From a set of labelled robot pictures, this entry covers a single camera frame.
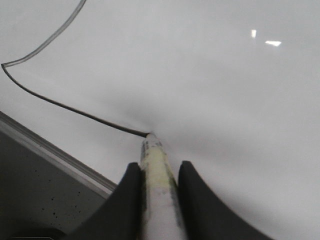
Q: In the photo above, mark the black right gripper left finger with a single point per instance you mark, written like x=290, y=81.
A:
x=120, y=216

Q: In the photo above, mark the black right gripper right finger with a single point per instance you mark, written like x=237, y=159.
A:
x=206, y=217

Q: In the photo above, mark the white black-tipped whiteboard marker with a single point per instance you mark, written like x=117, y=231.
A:
x=161, y=213

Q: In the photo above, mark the aluminium whiteboard marker ledge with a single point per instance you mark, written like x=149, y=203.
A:
x=57, y=157

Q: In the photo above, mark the white whiteboard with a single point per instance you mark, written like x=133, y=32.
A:
x=231, y=85

